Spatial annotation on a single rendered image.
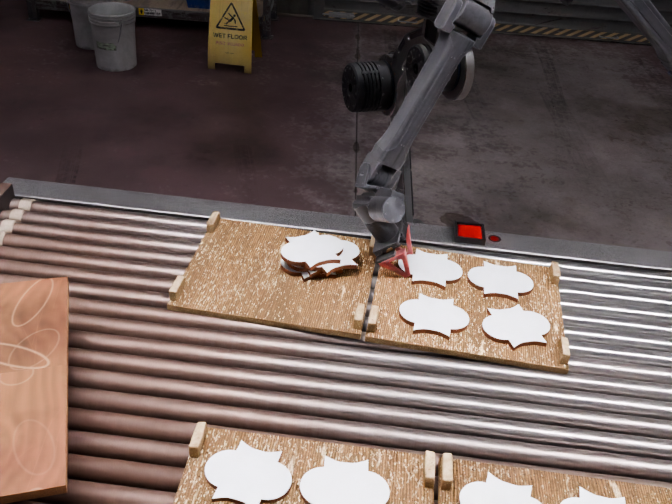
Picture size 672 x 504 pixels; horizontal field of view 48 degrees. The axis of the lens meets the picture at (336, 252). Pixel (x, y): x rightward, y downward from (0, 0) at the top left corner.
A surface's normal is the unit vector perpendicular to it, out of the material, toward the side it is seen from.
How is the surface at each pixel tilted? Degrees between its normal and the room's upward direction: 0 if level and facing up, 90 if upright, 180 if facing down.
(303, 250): 0
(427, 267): 2
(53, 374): 0
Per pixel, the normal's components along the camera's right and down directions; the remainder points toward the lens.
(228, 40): -0.08, 0.39
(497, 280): 0.07, -0.82
